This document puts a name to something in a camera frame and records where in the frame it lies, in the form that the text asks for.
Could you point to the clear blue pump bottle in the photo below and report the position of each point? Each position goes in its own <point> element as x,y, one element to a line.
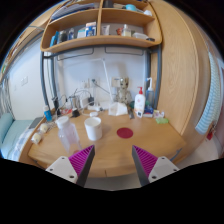
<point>149,94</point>

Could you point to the wooden wardrobe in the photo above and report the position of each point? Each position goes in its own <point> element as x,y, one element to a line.
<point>185,77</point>

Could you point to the clear plastic water bottle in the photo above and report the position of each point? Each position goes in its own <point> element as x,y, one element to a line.
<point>68,135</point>

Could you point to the white desk lamp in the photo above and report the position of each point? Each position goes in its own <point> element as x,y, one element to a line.
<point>99,82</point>

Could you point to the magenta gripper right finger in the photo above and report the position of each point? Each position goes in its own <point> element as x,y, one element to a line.
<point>151,168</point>

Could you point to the blue small bottle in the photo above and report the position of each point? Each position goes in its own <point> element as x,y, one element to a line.
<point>47,113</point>

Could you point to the white plastic cup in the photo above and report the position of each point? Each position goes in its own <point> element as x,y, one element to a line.
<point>93,128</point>

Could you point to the round red coaster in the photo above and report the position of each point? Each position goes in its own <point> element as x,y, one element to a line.
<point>125,133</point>

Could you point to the green sponge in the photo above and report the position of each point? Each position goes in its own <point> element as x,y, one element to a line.
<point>162,120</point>

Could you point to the wooden desk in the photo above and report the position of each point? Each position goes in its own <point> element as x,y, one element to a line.
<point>113,155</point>

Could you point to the small robot figurine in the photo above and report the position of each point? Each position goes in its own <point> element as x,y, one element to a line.
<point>123,94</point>

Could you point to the light blue bed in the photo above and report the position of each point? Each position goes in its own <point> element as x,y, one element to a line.
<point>13,136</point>

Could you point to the white tissue box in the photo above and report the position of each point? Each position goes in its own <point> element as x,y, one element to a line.
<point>117,109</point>

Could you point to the wooden wall shelf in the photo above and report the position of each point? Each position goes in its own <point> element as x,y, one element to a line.
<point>146,19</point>

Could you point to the white red pump bottle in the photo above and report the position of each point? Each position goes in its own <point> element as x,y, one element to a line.
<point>139,104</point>

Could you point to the white tape roll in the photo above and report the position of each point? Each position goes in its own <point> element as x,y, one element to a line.
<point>37,138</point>

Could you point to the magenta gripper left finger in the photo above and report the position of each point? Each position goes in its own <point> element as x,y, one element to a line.
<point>74,168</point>

